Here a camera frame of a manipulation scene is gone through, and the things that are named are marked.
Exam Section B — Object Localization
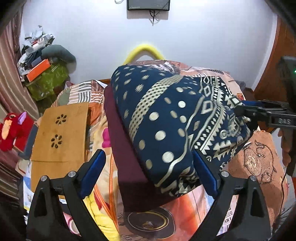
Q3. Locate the cartoon printed quilt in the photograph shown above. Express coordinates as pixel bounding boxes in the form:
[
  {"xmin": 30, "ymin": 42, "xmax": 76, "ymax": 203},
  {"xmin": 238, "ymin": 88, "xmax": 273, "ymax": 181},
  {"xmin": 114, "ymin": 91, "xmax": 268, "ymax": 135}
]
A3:
[{"xmin": 53, "ymin": 80, "xmax": 121, "ymax": 241}]

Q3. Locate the navy patterned hooded jacket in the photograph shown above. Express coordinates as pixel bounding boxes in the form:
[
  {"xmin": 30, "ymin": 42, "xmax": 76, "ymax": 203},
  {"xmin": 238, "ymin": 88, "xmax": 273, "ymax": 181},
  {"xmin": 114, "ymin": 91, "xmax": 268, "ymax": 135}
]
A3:
[{"xmin": 110, "ymin": 64, "xmax": 253, "ymax": 198}]

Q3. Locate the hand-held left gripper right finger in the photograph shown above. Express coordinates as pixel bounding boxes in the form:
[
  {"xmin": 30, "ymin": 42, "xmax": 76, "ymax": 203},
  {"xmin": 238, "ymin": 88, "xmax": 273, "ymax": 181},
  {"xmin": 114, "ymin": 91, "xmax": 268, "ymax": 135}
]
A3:
[{"xmin": 192, "ymin": 150, "xmax": 272, "ymax": 241}]

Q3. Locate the pile of clutter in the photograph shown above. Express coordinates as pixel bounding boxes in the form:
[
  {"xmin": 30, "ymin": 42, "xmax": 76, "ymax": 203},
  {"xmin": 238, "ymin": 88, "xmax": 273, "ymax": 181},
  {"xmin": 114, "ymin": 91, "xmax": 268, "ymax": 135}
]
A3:
[{"xmin": 17, "ymin": 25, "xmax": 56, "ymax": 81}]

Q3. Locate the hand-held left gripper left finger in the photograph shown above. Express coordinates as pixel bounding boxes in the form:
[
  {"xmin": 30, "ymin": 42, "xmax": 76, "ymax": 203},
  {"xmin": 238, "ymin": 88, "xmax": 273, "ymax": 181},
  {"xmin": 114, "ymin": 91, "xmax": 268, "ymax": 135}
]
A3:
[{"xmin": 26, "ymin": 149, "xmax": 107, "ymax": 241}]

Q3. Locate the striped brown curtain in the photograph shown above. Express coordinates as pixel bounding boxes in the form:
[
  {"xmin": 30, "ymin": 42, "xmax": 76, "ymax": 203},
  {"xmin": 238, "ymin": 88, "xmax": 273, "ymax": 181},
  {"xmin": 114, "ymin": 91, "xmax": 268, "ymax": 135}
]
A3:
[{"xmin": 0, "ymin": 9, "xmax": 41, "ymax": 200}]

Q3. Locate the yellow foam tube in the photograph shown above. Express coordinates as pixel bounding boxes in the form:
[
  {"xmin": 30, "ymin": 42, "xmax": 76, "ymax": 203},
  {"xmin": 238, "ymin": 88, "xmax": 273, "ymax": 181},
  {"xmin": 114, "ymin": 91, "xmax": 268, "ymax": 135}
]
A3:
[{"xmin": 124, "ymin": 44, "xmax": 165, "ymax": 65}]

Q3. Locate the wooden lap table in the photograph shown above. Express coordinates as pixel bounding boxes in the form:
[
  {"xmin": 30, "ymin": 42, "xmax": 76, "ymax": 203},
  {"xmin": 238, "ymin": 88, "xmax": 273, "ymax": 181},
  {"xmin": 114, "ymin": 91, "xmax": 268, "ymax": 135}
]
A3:
[{"xmin": 30, "ymin": 102, "xmax": 90, "ymax": 200}]

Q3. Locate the person's right hand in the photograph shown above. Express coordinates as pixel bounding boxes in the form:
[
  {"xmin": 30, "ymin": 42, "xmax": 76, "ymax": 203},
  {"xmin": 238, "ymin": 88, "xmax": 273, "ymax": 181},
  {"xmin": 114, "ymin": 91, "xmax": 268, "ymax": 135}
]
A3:
[{"xmin": 279, "ymin": 128, "xmax": 296, "ymax": 167}]

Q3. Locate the wooden door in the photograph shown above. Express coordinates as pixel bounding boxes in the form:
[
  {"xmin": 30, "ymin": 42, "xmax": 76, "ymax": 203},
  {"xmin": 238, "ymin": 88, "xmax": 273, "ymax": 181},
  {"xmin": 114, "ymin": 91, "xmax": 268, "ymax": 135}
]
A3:
[{"xmin": 253, "ymin": 16, "xmax": 296, "ymax": 102}]

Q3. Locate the grey pillow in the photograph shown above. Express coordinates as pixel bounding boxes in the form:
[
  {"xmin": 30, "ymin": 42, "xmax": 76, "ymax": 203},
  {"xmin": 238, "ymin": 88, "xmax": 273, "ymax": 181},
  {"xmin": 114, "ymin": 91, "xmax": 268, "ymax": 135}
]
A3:
[{"xmin": 40, "ymin": 45, "xmax": 77, "ymax": 72}]

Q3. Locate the printed blanket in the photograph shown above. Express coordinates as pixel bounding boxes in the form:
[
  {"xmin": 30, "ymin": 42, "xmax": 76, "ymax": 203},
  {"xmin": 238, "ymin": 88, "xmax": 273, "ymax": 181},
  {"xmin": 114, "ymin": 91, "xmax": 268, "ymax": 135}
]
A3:
[{"xmin": 53, "ymin": 60, "xmax": 289, "ymax": 241}]

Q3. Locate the red plush toy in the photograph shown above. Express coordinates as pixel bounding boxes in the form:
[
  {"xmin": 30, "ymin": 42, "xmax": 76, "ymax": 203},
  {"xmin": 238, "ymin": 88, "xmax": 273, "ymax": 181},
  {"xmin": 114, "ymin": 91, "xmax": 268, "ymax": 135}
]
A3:
[{"xmin": 0, "ymin": 111, "xmax": 35, "ymax": 152}]

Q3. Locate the green bag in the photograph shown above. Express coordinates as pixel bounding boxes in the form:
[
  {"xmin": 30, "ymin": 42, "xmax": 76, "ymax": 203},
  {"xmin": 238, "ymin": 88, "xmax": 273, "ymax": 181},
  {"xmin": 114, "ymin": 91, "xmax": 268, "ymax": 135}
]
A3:
[{"xmin": 24, "ymin": 62, "xmax": 70, "ymax": 101}]

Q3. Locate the black monitor cable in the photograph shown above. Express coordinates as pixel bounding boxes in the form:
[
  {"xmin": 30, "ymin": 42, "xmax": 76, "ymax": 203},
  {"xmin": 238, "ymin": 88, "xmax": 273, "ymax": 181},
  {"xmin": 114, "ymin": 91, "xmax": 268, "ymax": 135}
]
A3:
[{"xmin": 149, "ymin": 10, "xmax": 160, "ymax": 26}]

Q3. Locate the small black wall monitor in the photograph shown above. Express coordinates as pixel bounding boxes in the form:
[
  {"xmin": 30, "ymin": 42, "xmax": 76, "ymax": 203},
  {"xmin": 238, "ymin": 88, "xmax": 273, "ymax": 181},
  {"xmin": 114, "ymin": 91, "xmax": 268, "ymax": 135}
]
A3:
[{"xmin": 127, "ymin": 0, "xmax": 171, "ymax": 11}]

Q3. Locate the thin black cable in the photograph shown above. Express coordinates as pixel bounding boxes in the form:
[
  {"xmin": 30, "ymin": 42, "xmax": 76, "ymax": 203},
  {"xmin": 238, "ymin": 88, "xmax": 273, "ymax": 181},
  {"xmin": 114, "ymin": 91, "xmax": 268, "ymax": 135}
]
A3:
[{"xmin": 279, "ymin": 173, "xmax": 293, "ymax": 218}]

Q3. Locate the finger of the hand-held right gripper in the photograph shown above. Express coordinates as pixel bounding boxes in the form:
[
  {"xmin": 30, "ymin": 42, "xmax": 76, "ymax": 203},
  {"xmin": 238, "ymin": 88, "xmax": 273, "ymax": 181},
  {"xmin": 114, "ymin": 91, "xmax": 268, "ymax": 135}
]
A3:
[
  {"xmin": 235, "ymin": 105, "xmax": 270, "ymax": 131},
  {"xmin": 242, "ymin": 100, "xmax": 285, "ymax": 110}
]

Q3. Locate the orange box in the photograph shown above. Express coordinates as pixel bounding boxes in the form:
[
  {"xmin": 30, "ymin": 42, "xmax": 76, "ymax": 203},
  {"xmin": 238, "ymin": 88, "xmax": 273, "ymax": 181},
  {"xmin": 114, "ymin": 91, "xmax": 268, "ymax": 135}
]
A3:
[{"xmin": 26, "ymin": 59, "xmax": 51, "ymax": 82}]

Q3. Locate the maroon folded garment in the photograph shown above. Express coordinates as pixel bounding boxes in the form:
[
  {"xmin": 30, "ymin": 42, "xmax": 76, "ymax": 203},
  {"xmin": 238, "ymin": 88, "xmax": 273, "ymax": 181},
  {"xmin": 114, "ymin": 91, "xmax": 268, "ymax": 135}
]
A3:
[{"xmin": 103, "ymin": 87, "xmax": 183, "ymax": 212}]

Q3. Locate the white printed leaflet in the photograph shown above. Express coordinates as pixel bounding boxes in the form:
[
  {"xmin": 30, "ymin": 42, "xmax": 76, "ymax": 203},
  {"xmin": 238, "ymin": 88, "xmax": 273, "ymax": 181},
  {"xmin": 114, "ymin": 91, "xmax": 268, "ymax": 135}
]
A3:
[{"xmin": 23, "ymin": 160, "xmax": 35, "ymax": 210}]

